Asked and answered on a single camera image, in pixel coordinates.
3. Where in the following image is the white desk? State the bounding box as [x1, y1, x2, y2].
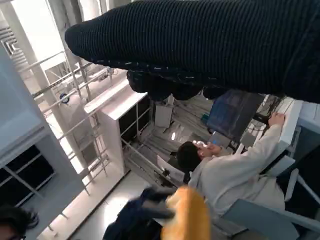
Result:
[274, 98, 320, 176]

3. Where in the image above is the grey-blue office chair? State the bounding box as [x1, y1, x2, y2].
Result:
[219, 168, 320, 240]

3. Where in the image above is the seated person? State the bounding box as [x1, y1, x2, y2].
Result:
[176, 111, 288, 218]

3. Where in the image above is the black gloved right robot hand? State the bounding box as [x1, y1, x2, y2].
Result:
[64, 0, 320, 103]

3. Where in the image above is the large grey-white box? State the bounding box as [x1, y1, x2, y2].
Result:
[0, 47, 85, 221]

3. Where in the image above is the white pipe railing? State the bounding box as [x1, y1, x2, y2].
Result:
[14, 49, 118, 196]

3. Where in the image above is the dark computer monitor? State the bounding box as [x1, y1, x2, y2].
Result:
[208, 89, 266, 133]

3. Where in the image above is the white square panel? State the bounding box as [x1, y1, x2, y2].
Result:
[153, 99, 175, 128]

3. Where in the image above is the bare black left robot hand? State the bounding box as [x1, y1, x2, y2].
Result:
[103, 187, 176, 240]

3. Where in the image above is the white box with dark panels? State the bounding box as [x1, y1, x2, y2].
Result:
[84, 81, 154, 177]

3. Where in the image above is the long orange toy bread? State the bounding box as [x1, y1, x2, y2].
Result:
[159, 186, 211, 240]

